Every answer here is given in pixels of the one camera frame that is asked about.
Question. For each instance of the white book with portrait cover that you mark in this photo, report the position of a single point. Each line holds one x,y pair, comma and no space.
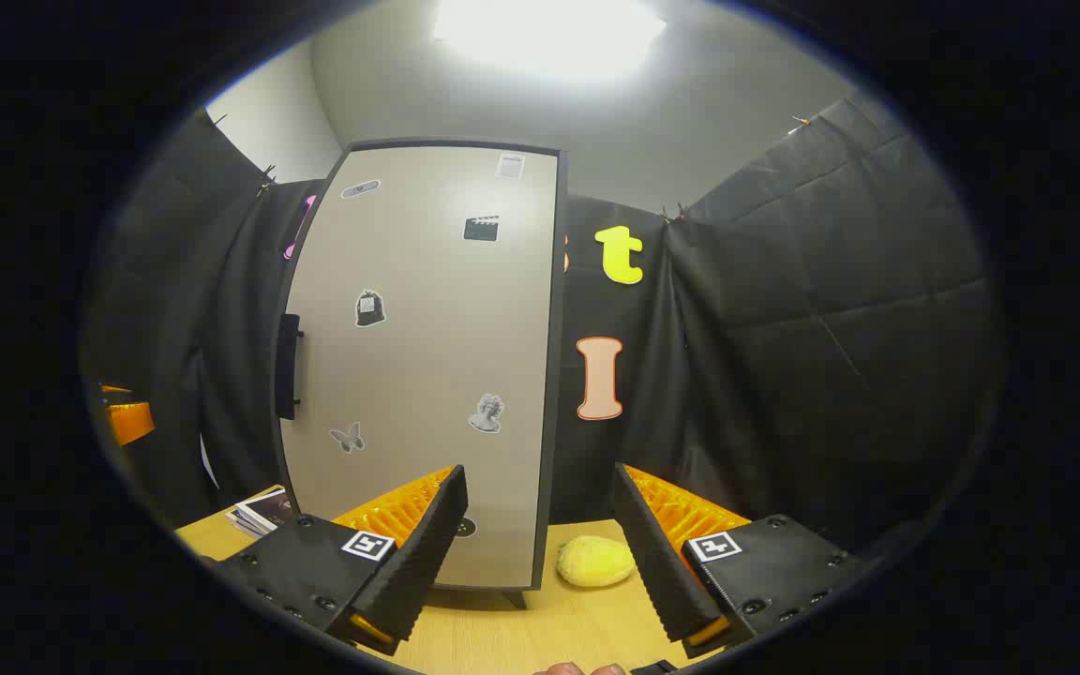
270,509

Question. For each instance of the grey cabinet door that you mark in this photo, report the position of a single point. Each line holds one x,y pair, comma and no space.
427,356

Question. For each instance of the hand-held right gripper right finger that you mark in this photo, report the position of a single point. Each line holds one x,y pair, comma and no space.
657,562

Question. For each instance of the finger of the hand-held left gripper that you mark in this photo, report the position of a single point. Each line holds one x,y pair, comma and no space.
130,422

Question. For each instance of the blue book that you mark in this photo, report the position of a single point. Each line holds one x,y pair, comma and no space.
240,523

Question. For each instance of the large ceiling light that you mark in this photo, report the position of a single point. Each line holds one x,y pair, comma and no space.
549,37

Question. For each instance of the yellow round sponge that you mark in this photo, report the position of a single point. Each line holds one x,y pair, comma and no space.
596,561

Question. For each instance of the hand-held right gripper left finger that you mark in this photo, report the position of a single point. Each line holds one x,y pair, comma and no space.
427,553

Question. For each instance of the black backdrop cloth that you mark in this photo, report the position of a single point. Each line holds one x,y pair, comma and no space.
784,328

